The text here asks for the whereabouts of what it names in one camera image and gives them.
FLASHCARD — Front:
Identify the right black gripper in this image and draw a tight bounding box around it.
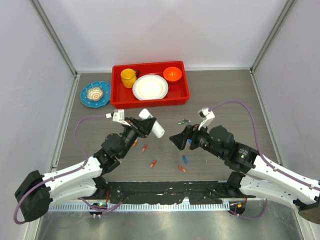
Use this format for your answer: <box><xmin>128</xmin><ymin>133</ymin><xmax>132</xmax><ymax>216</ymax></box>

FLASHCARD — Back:
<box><xmin>169</xmin><ymin>120</ymin><xmax>226</xmax><ymax>159</ymax></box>

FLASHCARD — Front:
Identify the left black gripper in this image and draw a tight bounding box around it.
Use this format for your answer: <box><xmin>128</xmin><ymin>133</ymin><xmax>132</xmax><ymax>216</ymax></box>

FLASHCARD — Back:
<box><xmin>119</xmin><ymin>116</ymin><xmax>156</xmax><ymax>159</ymax></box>

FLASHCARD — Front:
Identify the white remote control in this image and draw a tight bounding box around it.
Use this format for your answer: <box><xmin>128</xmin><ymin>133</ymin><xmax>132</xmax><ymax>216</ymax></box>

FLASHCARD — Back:
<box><xmin>138</xmin><ymin>108</ymin><xmax>166</xmax><ymax>140</ymax></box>

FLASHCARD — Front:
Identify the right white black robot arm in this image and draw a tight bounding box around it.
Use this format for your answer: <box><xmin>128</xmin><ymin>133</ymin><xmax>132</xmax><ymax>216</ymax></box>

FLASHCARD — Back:
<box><xmin>169</xmin><ymin>125</ymin><xmax>320</xmax><ymax>224</ymax></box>

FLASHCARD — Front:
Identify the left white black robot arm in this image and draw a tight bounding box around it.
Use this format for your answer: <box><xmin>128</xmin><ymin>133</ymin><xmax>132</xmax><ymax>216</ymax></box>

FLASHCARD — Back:
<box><xmin>13</xmin><ymin>110</ymin><xmax>157</xmax><ymax>225</ymax></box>

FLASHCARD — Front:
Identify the blue battery lower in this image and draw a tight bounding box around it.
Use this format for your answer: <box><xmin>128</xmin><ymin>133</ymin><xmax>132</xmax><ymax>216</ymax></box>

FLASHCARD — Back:
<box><xmin>182</xmin><ymin>155</ymin><xmax>188</xmax><ymax>164</ymax></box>

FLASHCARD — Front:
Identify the red battery bottom right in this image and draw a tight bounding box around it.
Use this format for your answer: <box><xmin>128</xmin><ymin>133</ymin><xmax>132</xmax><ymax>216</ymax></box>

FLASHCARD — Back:
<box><xmin>178</xmin><ymin>165</ymin><xmax>186</xmax><ymax>173</ymax></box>

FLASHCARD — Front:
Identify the red battery bottom left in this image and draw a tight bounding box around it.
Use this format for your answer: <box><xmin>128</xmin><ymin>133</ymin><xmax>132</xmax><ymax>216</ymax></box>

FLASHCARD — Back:
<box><xmin>149</xmin><ymin>160</ymin><xmax>157</xmax><ymax>168</ymax></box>

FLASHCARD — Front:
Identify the white paper plate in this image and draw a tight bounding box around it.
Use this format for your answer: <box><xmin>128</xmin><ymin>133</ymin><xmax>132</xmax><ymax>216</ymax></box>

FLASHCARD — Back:
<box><xmin>132</xmin><ymin>74</ymin><xmax>169</xmax><ymax>101</ymax></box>

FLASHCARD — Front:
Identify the red plastic tray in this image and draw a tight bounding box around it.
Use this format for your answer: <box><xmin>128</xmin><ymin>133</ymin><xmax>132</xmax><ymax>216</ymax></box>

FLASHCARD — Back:
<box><xmin>110</xmin><ymin>60</ymin><xmax>190</xmax><ymax>109</ymax></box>

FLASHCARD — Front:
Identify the yellow mug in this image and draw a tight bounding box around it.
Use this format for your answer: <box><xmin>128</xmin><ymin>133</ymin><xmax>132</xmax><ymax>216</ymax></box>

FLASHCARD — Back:
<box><xmin>120</xmin><ymin>68</ymin><xmax>140</xmax><ymax>89</ymax></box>

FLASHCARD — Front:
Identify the blue dotted plate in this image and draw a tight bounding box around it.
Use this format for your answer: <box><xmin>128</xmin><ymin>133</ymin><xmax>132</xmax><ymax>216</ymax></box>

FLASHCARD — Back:
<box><xmin>80</xmin><ymin>81</ymin><xmax>111</xmax><ymax>109</ymax></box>

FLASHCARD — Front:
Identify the orange bowl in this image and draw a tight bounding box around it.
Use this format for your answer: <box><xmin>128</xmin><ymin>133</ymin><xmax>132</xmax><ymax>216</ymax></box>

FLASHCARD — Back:
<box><xmin>163</xmin><ymin>66</ymin><xmax>182</xmax><ymax>83</ymax></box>

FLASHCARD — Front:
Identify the small patterned bowl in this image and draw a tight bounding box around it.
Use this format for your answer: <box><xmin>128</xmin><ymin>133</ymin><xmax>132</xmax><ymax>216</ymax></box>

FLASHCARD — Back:
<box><xmin>86</xmin><ymin>86</ymin><xmax>104</xmax><ymax>102</ymax></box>

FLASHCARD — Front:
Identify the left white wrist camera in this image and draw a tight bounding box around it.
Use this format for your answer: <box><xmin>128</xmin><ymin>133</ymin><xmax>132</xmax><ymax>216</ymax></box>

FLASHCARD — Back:
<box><xmin>105</xmin><ymin>109</ymin><xmax>130</xmax><ymax>126</ymax></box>

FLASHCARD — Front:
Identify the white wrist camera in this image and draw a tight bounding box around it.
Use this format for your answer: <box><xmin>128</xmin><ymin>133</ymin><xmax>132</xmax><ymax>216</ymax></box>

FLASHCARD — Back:
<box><xmin>105</xmin><ymin>109</ymin><xmax>130</xmax><ymax>126</ymax></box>
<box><xmin>198</xmin><ymin>107</ymin><xmax>215</xmax><ymax>131</ymax></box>

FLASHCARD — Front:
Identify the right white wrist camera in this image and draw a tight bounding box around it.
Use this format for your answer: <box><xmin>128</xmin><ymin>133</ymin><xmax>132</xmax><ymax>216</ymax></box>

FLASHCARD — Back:
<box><xmin>198</xmin><ymin>107</ymin><xmax>215</xmax><ymax>131</ymax></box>

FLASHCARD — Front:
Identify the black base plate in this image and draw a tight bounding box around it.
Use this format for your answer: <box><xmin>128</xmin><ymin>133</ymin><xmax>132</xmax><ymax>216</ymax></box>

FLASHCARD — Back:
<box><xmin>77</xmin><ymin>180</ymin><xmax>251</xmax><ymax>206</ymax></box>

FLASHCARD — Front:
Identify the slotted cable duct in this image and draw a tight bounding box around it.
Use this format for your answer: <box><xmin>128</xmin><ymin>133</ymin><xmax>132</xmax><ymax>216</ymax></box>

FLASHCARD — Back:
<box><xmin>49</xmin><ymin>201</ymin><xmax>230</xmax><ymax>212</ymax></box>

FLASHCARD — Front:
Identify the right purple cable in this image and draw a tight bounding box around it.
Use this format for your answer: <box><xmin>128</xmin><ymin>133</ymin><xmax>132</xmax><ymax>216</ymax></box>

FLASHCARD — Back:
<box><xmin>209</xmin><ymin>100</ymin><xmax>320</xmax><ymax>221</ymax></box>

